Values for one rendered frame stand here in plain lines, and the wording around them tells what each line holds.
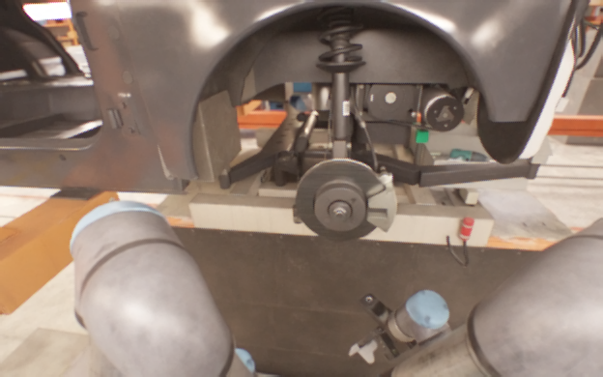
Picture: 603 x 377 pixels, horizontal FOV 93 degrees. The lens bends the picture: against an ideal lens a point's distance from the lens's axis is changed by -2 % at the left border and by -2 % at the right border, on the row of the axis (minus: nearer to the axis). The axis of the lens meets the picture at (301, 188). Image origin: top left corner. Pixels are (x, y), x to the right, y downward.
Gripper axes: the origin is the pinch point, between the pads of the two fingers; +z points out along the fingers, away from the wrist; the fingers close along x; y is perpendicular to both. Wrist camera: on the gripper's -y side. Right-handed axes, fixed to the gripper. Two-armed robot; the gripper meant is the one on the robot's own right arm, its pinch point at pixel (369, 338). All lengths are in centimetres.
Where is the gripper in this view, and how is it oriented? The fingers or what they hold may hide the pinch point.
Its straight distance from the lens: 101.0
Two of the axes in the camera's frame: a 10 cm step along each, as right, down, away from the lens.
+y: 5.1, 7.1, -4.8
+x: 8.5, -3.2, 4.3
